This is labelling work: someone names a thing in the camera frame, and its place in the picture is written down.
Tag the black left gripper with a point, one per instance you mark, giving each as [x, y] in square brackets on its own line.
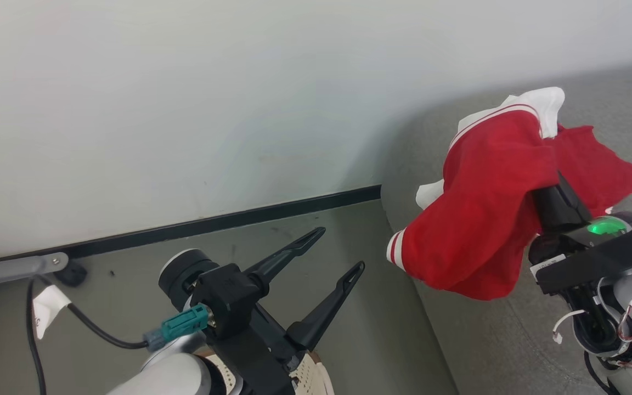
[179, 277]

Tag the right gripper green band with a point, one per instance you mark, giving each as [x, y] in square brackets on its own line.
[609, 226]

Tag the red and white garment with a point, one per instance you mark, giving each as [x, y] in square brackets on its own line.
[480, 208]

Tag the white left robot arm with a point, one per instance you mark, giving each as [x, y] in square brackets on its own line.
[157, 376]

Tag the grey fabric sofa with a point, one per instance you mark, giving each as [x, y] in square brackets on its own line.
[486, 351]

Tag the black caster wheel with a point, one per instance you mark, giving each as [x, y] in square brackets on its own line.
[72, 274]

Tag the white tape tag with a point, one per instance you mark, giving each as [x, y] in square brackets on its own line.
[47, 307]

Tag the black right camera bracket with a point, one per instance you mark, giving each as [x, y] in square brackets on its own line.
[596, 269]

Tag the black camera bracket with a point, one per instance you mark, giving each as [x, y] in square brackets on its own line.
[255, 365]
[596, 269]

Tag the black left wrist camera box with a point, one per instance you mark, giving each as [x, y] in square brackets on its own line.
[228, 296]

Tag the black wall baseboard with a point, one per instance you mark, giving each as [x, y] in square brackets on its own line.
[239, 218]

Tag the black left camera bracket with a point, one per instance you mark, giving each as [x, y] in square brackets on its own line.
[255, 365]

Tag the grey metal frame leg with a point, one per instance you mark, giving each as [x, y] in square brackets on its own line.
[9, 267]

